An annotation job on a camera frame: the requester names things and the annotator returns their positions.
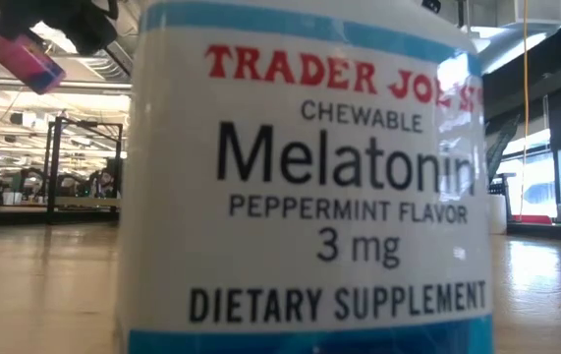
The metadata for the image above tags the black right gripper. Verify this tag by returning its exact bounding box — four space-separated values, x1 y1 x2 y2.
0 0 120 60

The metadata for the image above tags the white planter pot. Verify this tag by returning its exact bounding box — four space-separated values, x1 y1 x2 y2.
485 194 508 236

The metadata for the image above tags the yellow cable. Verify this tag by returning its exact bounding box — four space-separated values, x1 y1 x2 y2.
518 0 531 220

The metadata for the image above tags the red tray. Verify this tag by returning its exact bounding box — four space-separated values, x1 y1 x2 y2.
511 213 554 226

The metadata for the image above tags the silver ventilation duct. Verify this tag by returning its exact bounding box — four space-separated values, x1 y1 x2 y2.
76 43 134 84

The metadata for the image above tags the pink medicine bottle white cap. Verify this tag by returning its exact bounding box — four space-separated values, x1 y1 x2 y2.
0 8 68 95

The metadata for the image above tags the green potted plant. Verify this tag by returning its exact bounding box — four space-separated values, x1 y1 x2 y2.
484 113 522 186

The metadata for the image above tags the person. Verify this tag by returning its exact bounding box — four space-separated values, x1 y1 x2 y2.
90 169 122 200

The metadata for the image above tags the white hanging box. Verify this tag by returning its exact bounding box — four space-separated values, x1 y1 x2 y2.
495 0 561 29

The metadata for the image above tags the white melatonin bottle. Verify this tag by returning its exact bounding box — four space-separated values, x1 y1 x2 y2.
115 0 496 354

